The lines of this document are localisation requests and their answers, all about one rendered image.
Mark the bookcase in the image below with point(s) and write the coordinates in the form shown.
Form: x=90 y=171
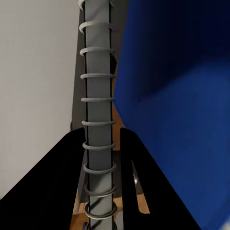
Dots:
x=77 y=220

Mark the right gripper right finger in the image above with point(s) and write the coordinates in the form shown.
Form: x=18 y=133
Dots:
x=167 y=211

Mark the cabinet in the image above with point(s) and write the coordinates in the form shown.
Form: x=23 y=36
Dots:
x=116 y=153
x=79 y=207

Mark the folder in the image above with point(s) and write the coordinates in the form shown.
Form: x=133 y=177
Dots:
x=173 y=90

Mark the notebook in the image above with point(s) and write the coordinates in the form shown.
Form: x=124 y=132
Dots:
x=97 y=29

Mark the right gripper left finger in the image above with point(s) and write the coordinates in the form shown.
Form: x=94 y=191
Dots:
x=44 y=198

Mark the swivel chair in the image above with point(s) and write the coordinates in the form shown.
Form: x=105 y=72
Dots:
x=118 y=221

